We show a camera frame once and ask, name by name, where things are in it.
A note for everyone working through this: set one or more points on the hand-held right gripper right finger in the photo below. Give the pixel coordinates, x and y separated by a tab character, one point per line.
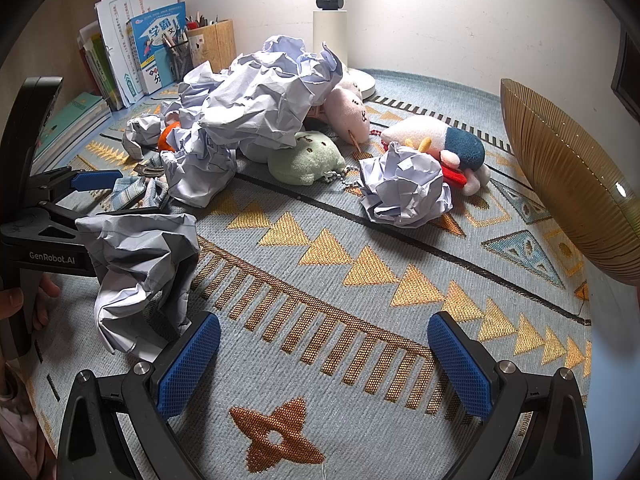
460	370

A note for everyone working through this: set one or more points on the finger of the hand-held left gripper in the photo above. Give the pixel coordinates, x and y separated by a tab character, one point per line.
95	179
55	220

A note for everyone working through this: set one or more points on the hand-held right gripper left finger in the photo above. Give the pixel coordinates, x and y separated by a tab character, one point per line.
190	365

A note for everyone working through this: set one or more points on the pink white green dango plush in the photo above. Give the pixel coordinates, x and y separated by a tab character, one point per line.
305	160

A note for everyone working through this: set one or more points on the woven brown basket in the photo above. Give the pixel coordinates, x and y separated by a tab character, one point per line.
565	175

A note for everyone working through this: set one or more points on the person's left forearm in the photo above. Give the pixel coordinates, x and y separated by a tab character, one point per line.
15	435

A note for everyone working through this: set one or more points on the person's left hand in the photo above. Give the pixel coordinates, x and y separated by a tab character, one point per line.
47	287

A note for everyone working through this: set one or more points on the blue plaid cloth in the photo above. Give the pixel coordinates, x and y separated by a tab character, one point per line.
127	192

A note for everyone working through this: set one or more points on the small crumpled white paper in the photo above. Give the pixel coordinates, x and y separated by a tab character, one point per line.
140	135

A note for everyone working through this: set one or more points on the teal book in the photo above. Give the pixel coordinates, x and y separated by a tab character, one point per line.
75	115

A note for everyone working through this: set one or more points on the orange tangerine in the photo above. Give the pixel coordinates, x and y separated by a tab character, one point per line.
167	139

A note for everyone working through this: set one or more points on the medium crumpled white paper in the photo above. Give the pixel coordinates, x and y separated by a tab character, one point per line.
200	175

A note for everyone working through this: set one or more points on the stack of green books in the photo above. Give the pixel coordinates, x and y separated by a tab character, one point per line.
102	72

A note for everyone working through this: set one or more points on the black mesh pen holder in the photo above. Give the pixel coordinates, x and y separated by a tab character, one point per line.
181	62

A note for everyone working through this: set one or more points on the blue workbook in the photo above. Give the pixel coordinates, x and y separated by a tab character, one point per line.
150	45

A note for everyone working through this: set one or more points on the blue patterned tablecloth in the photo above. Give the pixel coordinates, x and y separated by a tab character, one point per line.
300	270

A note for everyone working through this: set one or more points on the bundle of dark pens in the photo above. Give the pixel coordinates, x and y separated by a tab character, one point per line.
170	42

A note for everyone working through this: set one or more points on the white printed paper sheets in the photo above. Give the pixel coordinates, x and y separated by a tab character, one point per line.
112	20

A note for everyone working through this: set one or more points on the wooden pen holder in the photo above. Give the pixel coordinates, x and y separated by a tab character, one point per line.
215	45

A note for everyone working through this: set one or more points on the large crumpled white paper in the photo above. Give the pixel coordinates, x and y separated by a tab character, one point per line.
260	100

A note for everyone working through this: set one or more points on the bundle of pens and pencils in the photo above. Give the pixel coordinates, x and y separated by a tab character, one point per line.
197	21

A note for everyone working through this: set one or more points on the round crumpled paper ball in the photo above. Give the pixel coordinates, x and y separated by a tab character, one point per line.
400	185

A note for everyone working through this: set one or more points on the white and blue plush toy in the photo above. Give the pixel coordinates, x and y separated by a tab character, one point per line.
435	135

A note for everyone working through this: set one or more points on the pink dango plush with stick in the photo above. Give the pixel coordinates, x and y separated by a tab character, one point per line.
345	107

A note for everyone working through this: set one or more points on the white desk lamp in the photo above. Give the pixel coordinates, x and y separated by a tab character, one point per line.
330	30

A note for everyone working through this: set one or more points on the black framed object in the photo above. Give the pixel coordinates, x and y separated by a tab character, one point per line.
629	75

